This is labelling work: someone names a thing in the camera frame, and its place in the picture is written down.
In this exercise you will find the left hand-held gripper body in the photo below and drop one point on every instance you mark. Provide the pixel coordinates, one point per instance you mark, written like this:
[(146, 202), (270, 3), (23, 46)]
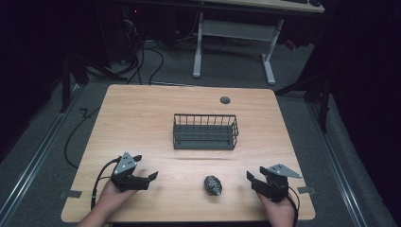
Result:
[(125, 165)]

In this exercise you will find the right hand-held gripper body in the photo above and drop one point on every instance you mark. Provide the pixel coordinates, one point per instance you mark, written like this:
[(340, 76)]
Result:
[(275, 186)]

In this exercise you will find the steel wool scrubber ball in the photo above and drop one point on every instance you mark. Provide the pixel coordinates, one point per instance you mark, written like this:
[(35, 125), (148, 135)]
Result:
[(213, 185)]

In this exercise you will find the person's right hand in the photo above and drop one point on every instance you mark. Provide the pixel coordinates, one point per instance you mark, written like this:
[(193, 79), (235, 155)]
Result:
[(280, 211)]

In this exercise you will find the person's left hand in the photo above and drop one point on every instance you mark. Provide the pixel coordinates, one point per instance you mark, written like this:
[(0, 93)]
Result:
[(113, 198)]

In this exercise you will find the grey tape strip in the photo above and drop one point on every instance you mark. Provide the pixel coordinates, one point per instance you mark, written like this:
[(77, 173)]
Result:
[(71, 194), (306, 189)]

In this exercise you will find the black metal stand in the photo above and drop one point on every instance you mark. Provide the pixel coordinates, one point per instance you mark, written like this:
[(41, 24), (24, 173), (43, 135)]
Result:
[(66, 82), (323, 104)]

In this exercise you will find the small red object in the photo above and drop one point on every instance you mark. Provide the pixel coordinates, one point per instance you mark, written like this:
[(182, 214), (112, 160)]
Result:
[(290, 44)]

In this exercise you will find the black computer tower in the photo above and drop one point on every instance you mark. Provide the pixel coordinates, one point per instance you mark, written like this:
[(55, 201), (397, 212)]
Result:
[(130, 28)]

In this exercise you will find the metal floor rail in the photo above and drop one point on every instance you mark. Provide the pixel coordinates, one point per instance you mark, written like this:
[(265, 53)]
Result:
[(339, 164), (38, 154)]

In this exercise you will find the white frame wooden desk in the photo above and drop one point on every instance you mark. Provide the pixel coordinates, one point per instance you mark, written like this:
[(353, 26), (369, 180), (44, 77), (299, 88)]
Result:
[(236, 30)]

